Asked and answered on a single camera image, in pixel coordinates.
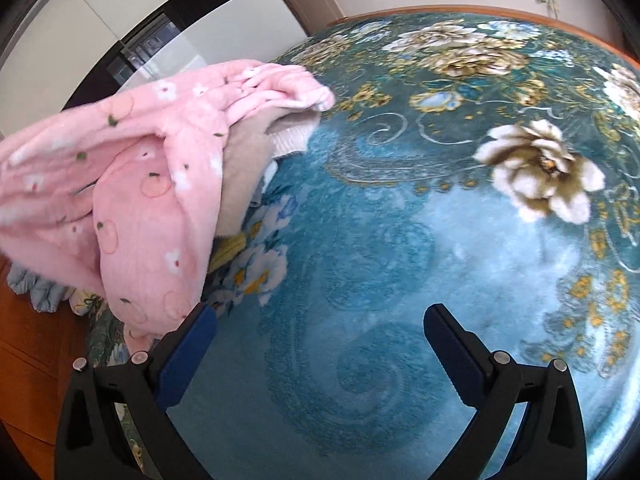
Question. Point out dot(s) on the teal floral bed blanket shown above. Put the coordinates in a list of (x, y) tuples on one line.
[(487, 163)]

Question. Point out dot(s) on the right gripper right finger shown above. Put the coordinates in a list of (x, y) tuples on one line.
[(550, 442)]

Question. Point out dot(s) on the yellow knit garment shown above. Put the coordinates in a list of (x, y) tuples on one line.
[(224, 250)]

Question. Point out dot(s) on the wooden bed frame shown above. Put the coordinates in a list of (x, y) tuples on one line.
[(37, 352)]

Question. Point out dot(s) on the pink fleece pajama garment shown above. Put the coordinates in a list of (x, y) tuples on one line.
[(121, 197)]

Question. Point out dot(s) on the grey-blue folded quilt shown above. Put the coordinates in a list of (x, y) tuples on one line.
[(44, 295)]

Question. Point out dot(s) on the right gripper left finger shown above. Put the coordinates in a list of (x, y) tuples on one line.
[(91, 443)]

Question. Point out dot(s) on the beige fleece garment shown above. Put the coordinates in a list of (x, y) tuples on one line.
[(254, 144)]

